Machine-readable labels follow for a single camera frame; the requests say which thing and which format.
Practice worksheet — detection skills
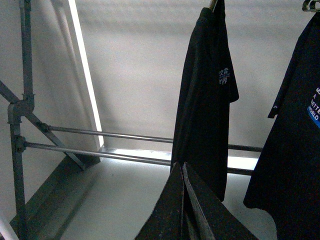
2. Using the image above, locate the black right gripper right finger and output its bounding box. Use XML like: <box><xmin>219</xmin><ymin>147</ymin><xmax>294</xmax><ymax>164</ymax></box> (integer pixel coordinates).
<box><xmin>182</xmin><ymin>162</ymin><xmax>257</xmax><ymax>240</ymax></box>

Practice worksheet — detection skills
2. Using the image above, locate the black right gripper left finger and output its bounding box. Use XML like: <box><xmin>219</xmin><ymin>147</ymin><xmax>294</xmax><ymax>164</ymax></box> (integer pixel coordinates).
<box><xmin>135</xmin><ymin>163</ymin><xmax>184</xmax><ymax>240</ymax></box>

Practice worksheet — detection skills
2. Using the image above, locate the black t-shirt large back print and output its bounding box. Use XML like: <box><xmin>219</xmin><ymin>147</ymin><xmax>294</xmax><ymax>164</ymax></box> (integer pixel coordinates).
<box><xmin>243</xmin><ymin>13</ymin><xmax>320</xmax><ymax>240</ymax></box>

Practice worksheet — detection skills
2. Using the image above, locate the black plastic hanger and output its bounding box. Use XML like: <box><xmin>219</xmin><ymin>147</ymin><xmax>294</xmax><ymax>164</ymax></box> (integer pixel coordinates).
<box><xmin>302</xmin><ymin>0</ymin><xmax>320</xmax><ymax>13</ymax></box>

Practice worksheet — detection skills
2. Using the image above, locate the black t-shirt small chest logo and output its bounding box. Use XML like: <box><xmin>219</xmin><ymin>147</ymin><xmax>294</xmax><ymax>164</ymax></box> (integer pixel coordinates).
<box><xmin>171</xmin><ymin>0</ymin><xmax>239</xmax><ymax>201</ymax></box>

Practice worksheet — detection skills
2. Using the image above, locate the grey metal rack frame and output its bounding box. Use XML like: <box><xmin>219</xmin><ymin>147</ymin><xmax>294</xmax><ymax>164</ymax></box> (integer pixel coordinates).
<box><xmin>0</xmin><ymin>0</ymin><xmax>263</xmax><ymax>240</ymax></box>

